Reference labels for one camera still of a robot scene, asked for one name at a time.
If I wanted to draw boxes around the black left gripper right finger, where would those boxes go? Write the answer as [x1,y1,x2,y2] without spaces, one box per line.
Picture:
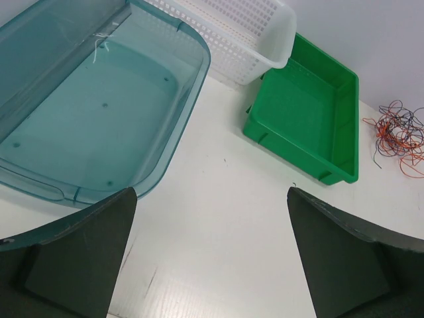
[288,187,423,317]

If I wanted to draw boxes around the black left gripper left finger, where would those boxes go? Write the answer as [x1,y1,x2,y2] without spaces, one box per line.
[1,187,137,317]

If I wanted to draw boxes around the orange thin wire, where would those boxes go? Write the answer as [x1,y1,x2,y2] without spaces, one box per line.
[362,109,424,179]

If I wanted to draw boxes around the purple thin wire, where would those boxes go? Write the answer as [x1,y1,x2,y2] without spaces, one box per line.
[373,99,424,169]

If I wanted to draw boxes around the green plastic tray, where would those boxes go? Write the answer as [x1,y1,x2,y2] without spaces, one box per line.
[242,34,359,186]

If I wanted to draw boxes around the teal transparent plastic bin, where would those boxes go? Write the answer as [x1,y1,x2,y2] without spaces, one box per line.
[1,1,211,207]

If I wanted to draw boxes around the white perforated plastic basket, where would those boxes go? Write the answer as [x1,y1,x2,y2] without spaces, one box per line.
[148,0,297,85]

